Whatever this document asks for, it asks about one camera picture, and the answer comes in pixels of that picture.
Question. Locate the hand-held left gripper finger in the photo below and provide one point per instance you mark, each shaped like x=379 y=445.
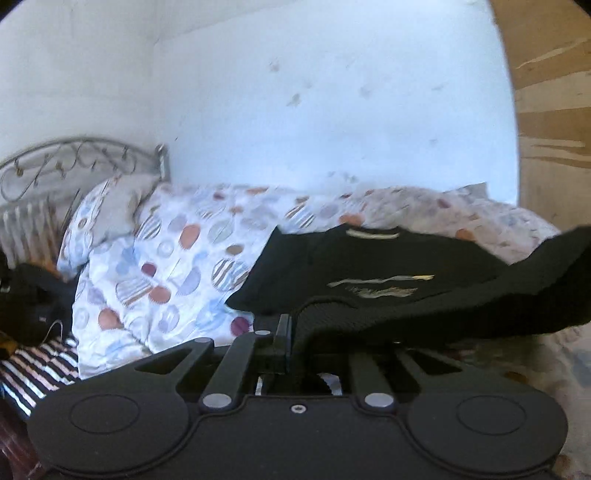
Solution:
x=240 y=369

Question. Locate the black sweatshirt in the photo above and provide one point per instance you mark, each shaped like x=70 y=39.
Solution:
x=397 y=272

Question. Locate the patterned white quilt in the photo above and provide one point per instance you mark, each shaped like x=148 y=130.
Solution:
x=175 y=263

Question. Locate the striped bed sheet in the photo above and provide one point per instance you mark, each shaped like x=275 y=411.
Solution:
x=32 y=374

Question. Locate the black bag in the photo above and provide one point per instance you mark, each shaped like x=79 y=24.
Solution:
x=27 y=300

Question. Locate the mustard yellow cloth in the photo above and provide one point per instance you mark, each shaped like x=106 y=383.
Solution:
x=6 y=344

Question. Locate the grey metal headboard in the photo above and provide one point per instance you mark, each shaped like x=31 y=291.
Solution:
x=51 y=170

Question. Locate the grey pillow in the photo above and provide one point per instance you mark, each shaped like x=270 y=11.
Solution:
x=475 y=189

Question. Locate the plywood board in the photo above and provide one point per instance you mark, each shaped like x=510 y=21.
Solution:
x=554 y=115

